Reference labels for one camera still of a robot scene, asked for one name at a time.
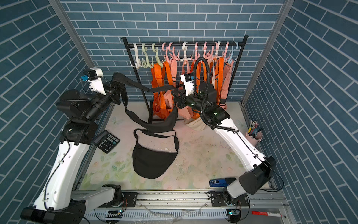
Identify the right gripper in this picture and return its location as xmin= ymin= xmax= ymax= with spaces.
xmin=172 ymin=91 xmax=207 ymax=115

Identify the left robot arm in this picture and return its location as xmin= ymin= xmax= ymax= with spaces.
xmin=20 ymin=81 xmax=125 ymax=224

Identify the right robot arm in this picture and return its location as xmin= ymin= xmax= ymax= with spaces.
xmin=172 ymin=57 xmax=277 ymax=205

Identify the front orange sling bag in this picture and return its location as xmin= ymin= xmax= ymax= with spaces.
xmin=151 ymin=61 xmax=175 ymax=119

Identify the orange sling bag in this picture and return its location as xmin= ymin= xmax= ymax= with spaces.
xmin=151 ymin=61 xmax=175 ymax=119
xmin=190 ymin=57 xmax=235 ymax=109

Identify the white plastic hook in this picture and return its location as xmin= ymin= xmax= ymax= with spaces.
xmin=131 ymin=43 xmax=142 ymax=69

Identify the rear orange sling bag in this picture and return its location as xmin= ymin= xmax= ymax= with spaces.
xmin=190 ymin=57 xmax=235 ymax=109

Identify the black calculator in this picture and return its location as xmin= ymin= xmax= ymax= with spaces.
xmin=92 ymin=130 xmax=120 ymax=154

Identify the black clothes rack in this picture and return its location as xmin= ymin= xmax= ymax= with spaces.
xmin=121 ymin=35 xmax=249 ymax=124

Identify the pink pen cup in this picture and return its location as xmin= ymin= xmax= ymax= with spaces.
xmin=245 ymin=120 xmax=263 ymax=147

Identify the blue black stapler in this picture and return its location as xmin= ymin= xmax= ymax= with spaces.
xmin=209 ymin=177 xmax=237 ymax=188

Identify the red white marker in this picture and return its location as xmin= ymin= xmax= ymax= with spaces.
xmin=251 ymin=211 xmax=282 ymax=217

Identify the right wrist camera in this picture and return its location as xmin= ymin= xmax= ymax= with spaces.
xmin=180 ymin=72 xmax=194 ymax=96

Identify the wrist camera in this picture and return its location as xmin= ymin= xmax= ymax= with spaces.
xmin=81 ymin=67 xmax=106 ymax=95
xmin=180 ymin=72 xmax=194 ymax=96

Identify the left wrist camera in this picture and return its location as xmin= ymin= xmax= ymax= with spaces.
xmin=81 ymin=67 xmax=106 ymax=95

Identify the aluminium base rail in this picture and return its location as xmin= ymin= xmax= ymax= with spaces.
xmin=79 ymin=189 xmax=295 ymax=224

